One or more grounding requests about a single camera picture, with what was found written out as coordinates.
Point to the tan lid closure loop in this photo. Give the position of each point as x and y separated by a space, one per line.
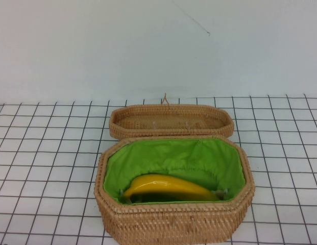
164 98

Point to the woven wicker basket lid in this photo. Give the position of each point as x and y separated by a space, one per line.
137 128

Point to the white grid-patterned tablecloth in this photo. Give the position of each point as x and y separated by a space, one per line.
46 153

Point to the yellow banana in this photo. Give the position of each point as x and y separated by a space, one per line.
163 186

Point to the wicker basket with green liner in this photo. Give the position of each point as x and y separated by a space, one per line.
173 155

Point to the woven wicker basket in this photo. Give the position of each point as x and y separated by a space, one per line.
160 222

